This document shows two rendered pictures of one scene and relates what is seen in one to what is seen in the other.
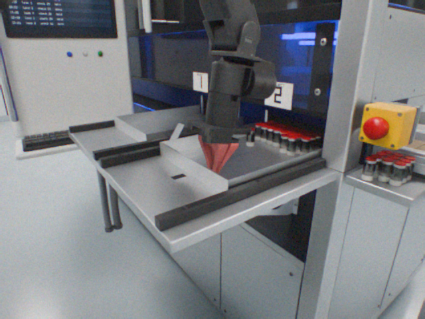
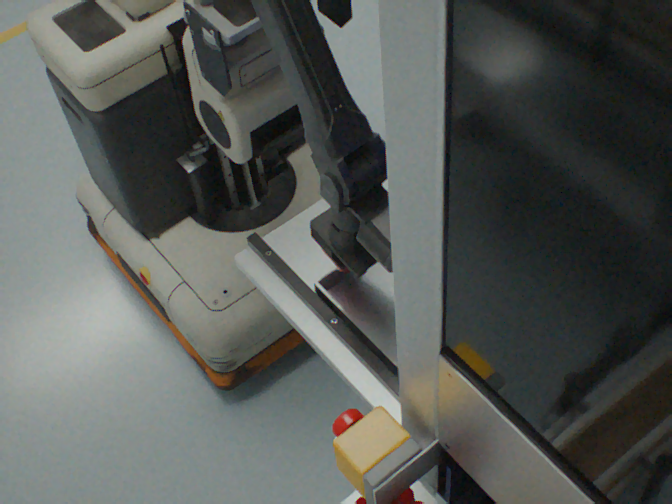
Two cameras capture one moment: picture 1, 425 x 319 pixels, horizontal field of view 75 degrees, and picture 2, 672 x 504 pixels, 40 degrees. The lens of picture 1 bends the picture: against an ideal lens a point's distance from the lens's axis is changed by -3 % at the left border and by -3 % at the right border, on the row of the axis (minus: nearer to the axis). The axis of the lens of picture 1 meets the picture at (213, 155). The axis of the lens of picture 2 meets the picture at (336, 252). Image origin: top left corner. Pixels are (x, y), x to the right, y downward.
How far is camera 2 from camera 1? 1.26 m
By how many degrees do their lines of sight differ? 76
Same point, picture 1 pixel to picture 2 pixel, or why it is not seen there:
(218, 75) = not seen: hidden behind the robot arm
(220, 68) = not seen: hidden behind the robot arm
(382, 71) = (453, 428)
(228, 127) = (332, 243)
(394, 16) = (460, 384)
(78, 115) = not seen: outside the picture
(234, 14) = (315, 156)
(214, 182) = (335, 275)
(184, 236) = (242, 264)
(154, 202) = (305, 228)
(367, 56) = (405, 367)
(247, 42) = (326, 191)
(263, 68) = (379, 235)
